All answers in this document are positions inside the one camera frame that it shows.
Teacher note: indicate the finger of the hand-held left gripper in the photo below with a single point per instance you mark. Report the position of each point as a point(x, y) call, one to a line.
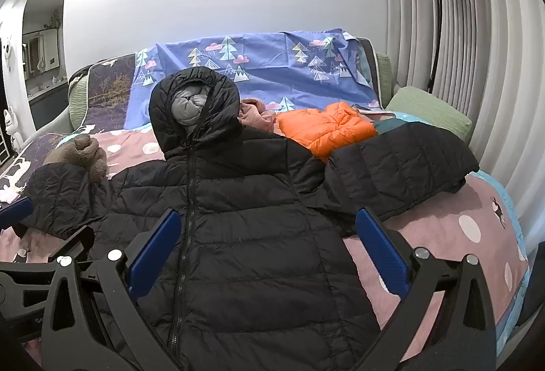
point(78, 241)
point(15, 212)

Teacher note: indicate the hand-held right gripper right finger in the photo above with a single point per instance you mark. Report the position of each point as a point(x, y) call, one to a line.
point(381, 251)

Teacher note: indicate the black hooded puffer jacket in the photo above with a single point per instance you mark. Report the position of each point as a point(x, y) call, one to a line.
point(251, 226)

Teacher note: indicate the white bear wall figure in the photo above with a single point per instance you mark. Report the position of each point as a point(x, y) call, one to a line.
point(7, 52)

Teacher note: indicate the brown plush bear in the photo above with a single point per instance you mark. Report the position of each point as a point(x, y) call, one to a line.
point(81, 156)

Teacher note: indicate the white standing figurine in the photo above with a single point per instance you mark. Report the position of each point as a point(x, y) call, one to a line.
point(10, 126)

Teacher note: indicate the purple branch-print blanket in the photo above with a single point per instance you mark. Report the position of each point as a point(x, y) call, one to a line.
point(106, 98)

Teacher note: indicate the pink polka dot blanket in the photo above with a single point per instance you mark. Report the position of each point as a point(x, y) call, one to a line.
point(447, 234)

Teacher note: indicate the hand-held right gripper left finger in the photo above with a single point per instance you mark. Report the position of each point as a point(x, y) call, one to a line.
point(155, 247)

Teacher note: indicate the orange puffer jacket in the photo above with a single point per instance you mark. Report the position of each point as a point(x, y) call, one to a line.
point(328, 128)

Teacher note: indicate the pink folded garment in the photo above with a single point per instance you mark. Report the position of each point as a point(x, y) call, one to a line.
point(259, 117)

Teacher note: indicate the grey pleated curtain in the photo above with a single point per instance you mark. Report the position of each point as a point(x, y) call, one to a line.
point(477, 56)

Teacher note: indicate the blue tree-print sheet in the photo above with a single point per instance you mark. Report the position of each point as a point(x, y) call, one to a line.
point(264, 68)

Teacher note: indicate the dark green folded garment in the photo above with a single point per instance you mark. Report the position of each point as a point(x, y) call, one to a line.
point(391, 125)

